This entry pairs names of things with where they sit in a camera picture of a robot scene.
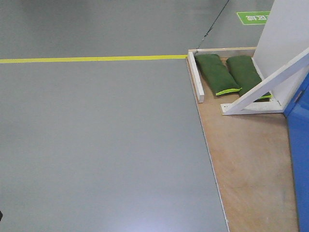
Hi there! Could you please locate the green sandbag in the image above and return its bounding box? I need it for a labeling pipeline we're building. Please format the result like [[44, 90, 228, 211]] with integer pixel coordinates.
[[226, 56, 262, 97], [195, 54, 242, 96]]

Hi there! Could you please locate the far white corner border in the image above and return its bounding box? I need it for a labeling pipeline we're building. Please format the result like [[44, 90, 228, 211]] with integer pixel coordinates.
[[186, 47, 256, 103]]

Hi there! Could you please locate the far white triangular brace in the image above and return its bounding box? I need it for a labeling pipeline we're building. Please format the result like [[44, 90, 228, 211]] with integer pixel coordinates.
[[221, 48, 309, 116]]

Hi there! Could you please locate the white wall panel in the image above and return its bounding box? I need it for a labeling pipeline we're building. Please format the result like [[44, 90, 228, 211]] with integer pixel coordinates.
[[253, 0, 309, 107]]

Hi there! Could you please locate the plywood base platform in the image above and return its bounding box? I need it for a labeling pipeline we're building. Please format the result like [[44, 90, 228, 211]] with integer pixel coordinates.
[[185, 46, 300, 232]]

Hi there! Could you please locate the right green sandbag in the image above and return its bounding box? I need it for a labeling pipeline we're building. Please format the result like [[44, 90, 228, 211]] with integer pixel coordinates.
[[226, 56, 262, 97]]

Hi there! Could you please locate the left green sandbag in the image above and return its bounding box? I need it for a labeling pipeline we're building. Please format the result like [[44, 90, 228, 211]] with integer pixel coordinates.
[[195, 54, 242, 96]]

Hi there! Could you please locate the green floor sign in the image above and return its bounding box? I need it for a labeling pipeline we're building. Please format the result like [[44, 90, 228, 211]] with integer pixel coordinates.
[[236, 11, 270, 25]]

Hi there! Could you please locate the blue door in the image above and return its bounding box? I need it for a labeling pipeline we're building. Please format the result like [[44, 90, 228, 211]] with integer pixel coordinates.
[[284, 76, 309, 232]]

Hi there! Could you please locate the far dark tether cord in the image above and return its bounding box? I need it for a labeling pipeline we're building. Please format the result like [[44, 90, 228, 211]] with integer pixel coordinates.
[[197, 0, 232, 50]]

